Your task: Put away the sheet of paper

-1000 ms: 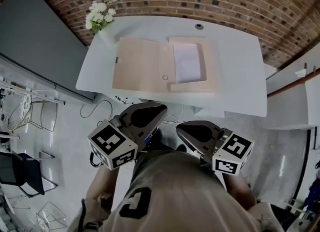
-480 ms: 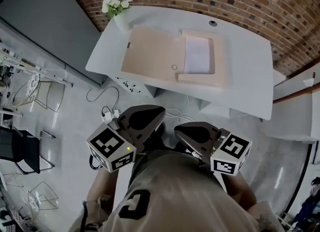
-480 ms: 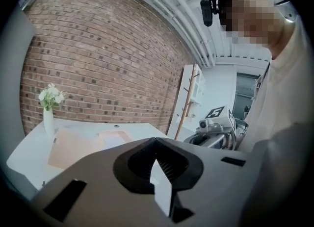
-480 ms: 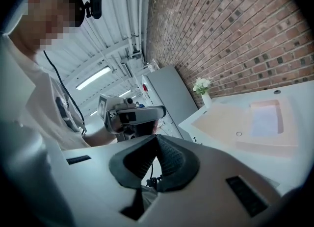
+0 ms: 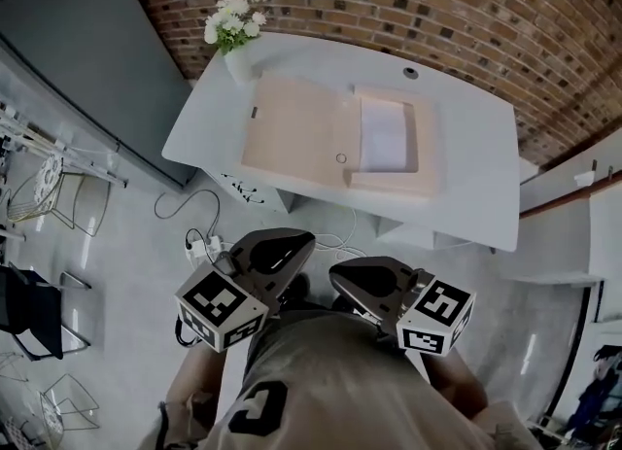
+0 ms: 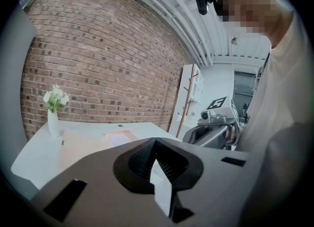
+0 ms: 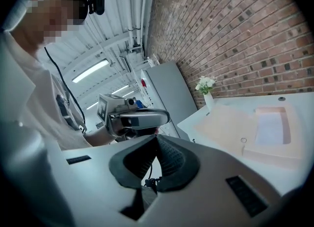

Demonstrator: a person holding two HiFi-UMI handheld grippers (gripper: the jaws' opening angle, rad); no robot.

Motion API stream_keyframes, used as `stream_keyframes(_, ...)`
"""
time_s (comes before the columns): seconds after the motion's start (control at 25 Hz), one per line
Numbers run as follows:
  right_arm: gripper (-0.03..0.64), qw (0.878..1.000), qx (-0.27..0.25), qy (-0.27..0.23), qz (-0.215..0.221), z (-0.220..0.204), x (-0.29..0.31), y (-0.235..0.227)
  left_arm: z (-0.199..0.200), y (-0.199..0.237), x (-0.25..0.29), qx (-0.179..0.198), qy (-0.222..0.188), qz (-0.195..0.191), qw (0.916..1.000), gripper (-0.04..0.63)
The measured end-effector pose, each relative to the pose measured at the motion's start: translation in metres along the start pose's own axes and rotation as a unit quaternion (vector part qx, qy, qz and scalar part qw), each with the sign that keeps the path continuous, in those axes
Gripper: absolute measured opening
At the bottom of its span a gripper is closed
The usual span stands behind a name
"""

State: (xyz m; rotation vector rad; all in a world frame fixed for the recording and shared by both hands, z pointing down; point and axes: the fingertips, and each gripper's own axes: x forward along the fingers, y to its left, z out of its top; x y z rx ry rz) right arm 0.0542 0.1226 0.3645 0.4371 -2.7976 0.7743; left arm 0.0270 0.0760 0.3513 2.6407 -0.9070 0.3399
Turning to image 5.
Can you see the white desk with drawers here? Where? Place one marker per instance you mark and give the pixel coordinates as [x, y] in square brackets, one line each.
[476, 147]

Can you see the person's right forearm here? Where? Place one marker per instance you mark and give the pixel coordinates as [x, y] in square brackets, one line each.
[457, 385]

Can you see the white A4 paper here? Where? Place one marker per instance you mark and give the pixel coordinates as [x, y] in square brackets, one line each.
[384, 137]

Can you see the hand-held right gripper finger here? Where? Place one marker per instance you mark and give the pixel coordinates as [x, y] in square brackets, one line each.
[374, 300]
[376, 270]

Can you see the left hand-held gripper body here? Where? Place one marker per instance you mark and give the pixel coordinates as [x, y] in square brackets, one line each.
[218, 307]

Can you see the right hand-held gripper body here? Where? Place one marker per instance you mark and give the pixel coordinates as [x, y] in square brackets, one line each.
[432, 321]

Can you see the white flower bouquet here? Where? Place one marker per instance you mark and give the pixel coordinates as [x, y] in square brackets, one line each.
[233, 25]

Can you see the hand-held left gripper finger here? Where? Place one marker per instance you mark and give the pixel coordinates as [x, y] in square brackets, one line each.
[272, 244]
[282, 275]

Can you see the person's beige t-shirt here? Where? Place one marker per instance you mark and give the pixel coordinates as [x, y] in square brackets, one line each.
[335, 380]

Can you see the black chair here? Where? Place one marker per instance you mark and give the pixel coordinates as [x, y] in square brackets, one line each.
[29, 312]

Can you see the person's left black shoe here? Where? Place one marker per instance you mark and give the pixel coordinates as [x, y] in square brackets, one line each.
[299, 288]

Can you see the person's black shoe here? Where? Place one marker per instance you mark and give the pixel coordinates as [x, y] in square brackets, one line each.
[299, 288]
[343, 303]

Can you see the grey refrigerator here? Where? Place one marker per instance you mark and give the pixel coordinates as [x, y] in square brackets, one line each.
[87, 59]

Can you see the white power strip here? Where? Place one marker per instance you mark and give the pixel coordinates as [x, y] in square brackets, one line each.
[204, 249]

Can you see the person's left forearm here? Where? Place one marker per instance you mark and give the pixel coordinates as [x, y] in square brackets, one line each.
[199, 375]

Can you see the white metal rack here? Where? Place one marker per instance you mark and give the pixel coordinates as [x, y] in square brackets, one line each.
[63, 151]

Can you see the person's right black shoe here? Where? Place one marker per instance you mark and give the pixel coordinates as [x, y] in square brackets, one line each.
[343, 303]

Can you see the beige file box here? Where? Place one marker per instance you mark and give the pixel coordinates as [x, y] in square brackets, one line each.
[296, 127]

